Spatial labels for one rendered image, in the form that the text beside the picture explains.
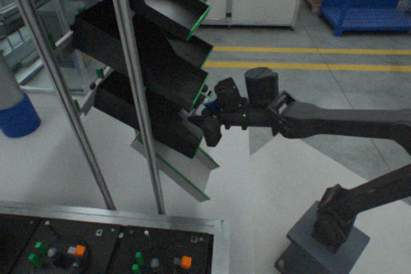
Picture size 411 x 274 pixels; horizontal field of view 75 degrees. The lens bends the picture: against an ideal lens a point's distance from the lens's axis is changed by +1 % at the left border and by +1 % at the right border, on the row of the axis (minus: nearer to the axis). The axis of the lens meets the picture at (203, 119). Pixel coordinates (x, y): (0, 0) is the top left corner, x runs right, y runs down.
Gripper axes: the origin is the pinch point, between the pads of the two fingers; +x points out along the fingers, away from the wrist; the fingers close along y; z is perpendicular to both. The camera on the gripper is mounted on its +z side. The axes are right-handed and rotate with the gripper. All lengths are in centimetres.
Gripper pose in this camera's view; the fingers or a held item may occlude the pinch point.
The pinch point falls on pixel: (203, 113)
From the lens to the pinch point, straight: 66.3
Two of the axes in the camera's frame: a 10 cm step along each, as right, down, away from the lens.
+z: -2.3, -8.3, -5.0
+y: -3.8, 5.5, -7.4
